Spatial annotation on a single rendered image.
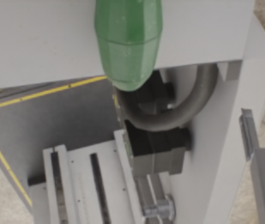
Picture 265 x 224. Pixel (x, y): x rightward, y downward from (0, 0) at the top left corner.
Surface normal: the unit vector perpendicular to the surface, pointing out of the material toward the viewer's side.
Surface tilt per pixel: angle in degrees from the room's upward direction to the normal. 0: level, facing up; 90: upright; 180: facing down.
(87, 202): 90
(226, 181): 0
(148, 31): 32
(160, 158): 0
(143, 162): 0
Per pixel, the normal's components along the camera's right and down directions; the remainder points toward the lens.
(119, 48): -0.31, 0.73
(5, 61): 0.20, 0.73
